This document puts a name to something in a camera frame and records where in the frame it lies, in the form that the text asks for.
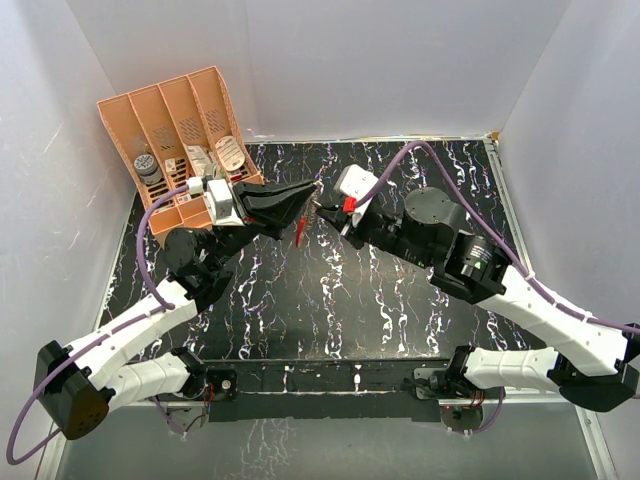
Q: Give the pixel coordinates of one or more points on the small red-white box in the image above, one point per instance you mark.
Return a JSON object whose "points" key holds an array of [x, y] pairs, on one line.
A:
{"points": [[174, 166]]}

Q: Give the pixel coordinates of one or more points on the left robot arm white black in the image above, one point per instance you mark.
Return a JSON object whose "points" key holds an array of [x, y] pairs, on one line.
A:
{"points": [[80, 383]]}

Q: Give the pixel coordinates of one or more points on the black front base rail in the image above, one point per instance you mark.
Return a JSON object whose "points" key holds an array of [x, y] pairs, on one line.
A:
{"points": [[335, 389]]}

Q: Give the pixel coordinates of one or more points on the white small boxes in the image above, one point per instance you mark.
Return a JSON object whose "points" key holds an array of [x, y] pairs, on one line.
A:
{"points": [[204, 162]]}

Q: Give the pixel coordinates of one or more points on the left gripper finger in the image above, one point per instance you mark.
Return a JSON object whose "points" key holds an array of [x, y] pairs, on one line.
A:
{"points": [[275, 212], [273, 190]]}

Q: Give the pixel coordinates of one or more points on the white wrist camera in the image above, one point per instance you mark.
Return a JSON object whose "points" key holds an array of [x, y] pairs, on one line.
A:
{"points": [[353, 184], [218, 199]]}

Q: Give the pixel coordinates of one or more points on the peach desk organizer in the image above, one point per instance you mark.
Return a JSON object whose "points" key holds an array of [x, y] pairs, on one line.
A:
{"points": [[192, 109]]}

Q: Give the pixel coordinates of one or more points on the red keyring with keys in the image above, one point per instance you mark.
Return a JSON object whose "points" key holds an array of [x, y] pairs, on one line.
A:
{"points": [[306, 220]]}

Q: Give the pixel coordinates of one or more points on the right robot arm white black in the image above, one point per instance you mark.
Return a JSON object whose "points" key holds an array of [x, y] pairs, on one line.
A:
{"points": [[587, 364]]}

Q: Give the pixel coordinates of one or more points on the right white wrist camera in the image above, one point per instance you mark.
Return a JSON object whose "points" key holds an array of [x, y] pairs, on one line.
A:
{"points": [[353, 184]]}

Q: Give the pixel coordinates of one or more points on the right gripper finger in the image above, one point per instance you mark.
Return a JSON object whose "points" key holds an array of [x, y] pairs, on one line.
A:
{"points": [[340, 222], [330, 211]]}

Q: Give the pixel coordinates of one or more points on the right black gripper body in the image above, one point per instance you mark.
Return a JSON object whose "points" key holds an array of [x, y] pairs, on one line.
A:
{"points": [[382, 229]]}

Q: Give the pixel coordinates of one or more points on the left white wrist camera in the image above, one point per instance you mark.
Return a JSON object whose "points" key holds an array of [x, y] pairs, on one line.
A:
{"points": [[218, 199]]}

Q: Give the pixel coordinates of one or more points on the grey round jar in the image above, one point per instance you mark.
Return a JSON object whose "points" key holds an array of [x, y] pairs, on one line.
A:
{"points": [[147, 169]]}

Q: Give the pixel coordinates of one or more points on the aluminium frame rail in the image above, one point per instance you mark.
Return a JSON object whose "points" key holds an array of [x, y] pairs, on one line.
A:
{"points": [[526, 435]]}

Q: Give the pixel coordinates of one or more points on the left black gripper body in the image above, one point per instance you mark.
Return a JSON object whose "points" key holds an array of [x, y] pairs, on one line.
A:
{"points": [[239, 202]]}

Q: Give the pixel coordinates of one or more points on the oval white tin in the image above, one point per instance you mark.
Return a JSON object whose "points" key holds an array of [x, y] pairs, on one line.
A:
{"points": [[230, 154]]}

